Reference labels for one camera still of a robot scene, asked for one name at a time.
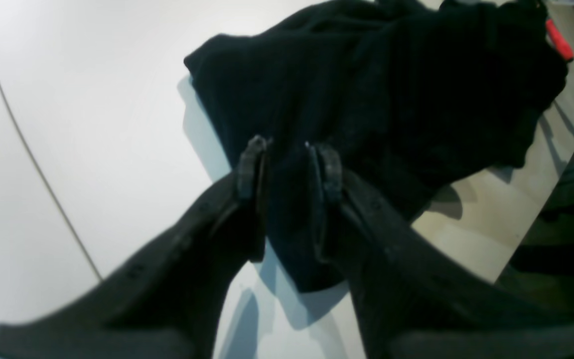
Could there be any black printed t-shirt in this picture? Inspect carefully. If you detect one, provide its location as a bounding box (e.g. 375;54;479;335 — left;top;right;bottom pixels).
184;0;568;293

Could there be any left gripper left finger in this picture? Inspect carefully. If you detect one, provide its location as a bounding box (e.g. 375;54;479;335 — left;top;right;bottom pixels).
0;136;270;359

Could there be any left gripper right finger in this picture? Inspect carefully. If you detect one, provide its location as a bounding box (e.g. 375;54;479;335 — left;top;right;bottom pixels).
307;145;574;359

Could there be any orange handled tool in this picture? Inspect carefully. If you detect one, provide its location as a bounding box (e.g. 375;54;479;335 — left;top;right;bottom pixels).
545;17;574;63

